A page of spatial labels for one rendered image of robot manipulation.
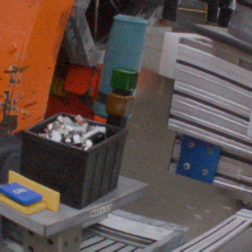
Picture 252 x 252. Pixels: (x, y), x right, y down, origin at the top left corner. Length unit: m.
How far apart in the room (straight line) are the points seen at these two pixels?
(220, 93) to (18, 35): 0.42
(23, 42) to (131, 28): 0.49
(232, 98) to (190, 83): 0.10
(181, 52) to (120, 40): 0.47
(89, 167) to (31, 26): 0.31
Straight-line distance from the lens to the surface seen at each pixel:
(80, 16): 1.98
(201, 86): 1.55
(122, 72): 1.70
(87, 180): 1.51
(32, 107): 1.70
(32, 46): 1.62
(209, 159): 1.61
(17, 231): 2.12
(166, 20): 1.94
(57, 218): 1.44
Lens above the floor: 0.97
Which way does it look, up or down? 14 degrees down
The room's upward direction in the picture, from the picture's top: 11 degrees clockwise
